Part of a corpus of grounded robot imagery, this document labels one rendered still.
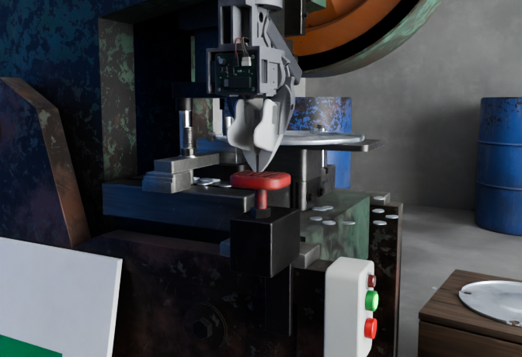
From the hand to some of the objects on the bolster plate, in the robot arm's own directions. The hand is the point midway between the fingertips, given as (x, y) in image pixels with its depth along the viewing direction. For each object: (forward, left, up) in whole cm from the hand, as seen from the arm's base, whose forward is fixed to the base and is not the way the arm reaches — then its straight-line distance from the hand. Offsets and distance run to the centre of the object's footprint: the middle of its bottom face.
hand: (261, 161), depth 65 cm
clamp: (+27, -8, -7) cm, 29 cm away
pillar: (+36, -14, -4) cm, 38 cm away
